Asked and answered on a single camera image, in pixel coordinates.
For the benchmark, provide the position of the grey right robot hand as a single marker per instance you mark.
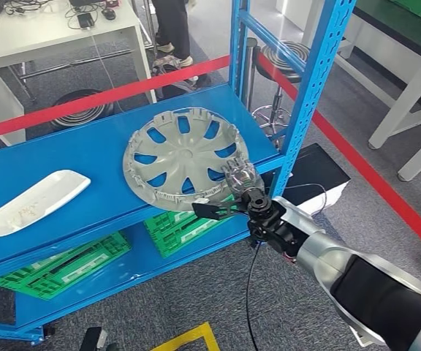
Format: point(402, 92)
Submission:
point(243, 178)

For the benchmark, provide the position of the silver plastic wheel hubcap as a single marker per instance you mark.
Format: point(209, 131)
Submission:
point(181, 155)

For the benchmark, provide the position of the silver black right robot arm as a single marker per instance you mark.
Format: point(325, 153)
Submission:
point(327, 257)

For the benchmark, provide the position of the white workbench with green top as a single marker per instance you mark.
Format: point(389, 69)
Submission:
point(396, 114)

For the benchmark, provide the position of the blue metal shelf rack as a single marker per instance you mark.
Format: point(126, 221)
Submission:
point(68, 160)

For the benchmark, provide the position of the white plastic car trim part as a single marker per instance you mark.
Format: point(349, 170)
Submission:
point(38, 201)

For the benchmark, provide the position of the black and white equipment box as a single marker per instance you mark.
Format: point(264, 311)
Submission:
point(316, 167)

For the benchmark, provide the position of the green folded plastic crate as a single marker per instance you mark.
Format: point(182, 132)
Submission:
point(57, 287)
point(57, 265)
point(159, 225)
point(166, 248)

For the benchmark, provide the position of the black round stool chrome base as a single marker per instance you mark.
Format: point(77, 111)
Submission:
point(287, 58)

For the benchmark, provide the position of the dark bag on floor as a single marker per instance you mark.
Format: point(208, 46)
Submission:
point(170, 80)

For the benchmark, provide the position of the yellow floor tape square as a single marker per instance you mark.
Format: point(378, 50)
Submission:
point(213, 341)

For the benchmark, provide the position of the red barrier belt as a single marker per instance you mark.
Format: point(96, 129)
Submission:
point(86, 102)
point(378, 181)

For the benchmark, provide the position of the person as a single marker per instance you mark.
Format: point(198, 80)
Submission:
point(172, 24)

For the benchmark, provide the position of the silver floor socket plate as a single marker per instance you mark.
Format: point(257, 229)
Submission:
point(360, 339)

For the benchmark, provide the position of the black computer mouse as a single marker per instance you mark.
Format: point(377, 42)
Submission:
point(109, 13)

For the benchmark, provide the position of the small red device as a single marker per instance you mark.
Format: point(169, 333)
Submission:
point(110, 3)

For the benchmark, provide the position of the black smartphone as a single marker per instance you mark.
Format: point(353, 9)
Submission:
point(85, 20)

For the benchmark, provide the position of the black laptop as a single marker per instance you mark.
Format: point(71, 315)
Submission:
point(84, 3)

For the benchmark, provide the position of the black rack caster wheel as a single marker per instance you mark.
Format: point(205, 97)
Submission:
point(48, 331)

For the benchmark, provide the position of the white desk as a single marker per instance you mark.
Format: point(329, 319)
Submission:
point(42, 36)

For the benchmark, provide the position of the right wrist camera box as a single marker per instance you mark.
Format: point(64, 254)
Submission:
point(206, 210)

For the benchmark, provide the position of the chrome barrier post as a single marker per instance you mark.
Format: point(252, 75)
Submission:
point(250, 72)

